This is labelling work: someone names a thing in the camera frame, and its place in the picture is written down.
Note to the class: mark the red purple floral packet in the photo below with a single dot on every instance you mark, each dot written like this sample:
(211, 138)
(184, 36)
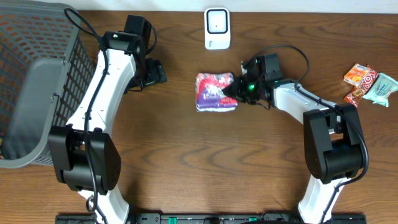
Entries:
(209, 92)

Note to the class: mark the orange Top chocolate bar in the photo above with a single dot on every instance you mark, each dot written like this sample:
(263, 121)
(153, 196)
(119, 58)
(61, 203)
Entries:
(356, 94)

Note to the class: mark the grey plastic basket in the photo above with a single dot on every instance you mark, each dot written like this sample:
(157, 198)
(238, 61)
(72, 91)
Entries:
(45, 73)

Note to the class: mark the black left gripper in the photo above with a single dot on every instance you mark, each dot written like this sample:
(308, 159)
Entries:
(157, 72)

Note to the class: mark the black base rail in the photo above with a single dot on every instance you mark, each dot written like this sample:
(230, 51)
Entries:
(155, 218)

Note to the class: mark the small orange tissue pack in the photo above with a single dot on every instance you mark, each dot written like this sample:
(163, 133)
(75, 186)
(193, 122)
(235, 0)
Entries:
(355, 74)

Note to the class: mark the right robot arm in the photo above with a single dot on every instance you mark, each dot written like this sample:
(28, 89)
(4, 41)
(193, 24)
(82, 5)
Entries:
(335, 150)

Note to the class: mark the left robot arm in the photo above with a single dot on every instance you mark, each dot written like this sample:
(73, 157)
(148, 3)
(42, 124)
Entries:
(83, 153)

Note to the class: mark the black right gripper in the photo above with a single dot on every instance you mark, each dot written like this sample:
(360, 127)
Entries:
(240, 89)

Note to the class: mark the teal snack packet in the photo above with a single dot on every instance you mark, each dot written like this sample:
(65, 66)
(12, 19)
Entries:
(381, 90)

